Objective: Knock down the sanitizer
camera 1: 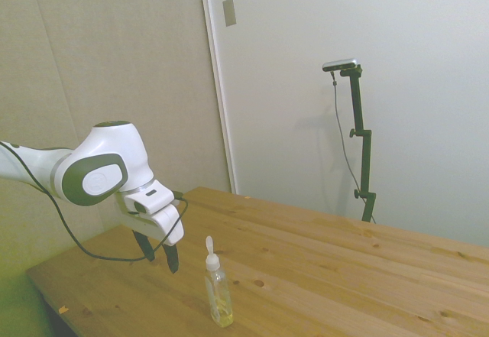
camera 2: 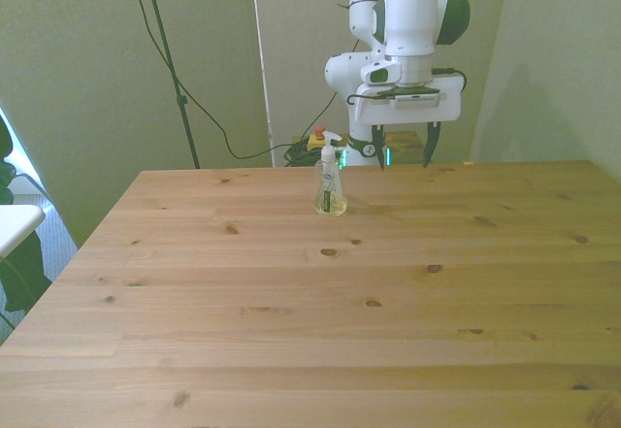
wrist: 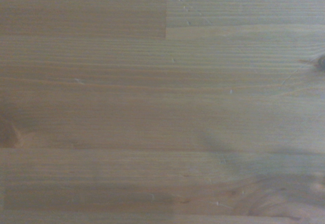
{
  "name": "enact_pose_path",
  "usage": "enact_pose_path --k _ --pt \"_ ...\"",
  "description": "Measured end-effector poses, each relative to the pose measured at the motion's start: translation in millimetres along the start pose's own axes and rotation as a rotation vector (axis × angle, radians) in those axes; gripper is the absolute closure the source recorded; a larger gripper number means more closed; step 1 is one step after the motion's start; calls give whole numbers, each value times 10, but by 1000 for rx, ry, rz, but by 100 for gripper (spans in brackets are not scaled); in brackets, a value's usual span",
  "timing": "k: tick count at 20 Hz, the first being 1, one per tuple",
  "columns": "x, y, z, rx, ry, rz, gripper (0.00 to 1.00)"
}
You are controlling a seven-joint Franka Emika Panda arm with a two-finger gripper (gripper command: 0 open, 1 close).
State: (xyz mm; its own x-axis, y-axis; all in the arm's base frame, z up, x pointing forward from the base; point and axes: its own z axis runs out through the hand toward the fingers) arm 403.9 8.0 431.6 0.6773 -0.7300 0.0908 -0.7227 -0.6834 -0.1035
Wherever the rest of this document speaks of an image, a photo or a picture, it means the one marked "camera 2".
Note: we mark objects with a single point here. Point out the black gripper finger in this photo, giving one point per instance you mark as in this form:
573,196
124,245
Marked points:
378,145
430,145

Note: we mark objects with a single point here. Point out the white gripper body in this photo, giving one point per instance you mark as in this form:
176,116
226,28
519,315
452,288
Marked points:
412,108

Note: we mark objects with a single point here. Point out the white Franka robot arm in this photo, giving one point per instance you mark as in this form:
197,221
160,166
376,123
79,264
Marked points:
410,15

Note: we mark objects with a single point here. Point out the clear pump sanitizer bottle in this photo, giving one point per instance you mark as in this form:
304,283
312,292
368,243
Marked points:
330,185

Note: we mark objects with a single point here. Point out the yellow emergency stop box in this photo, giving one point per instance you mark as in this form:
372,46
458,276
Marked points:
317,141

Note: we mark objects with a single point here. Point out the white side table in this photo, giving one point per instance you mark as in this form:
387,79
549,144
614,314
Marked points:
17,224

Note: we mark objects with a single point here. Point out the dark green plant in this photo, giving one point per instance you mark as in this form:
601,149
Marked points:
17,253

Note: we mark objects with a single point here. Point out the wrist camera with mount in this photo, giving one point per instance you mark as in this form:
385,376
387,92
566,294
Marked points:
407,94

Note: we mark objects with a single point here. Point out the white vertical wall strip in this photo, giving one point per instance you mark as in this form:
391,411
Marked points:
262,64

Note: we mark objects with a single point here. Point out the black camera stand pole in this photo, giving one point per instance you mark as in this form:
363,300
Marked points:
170,66

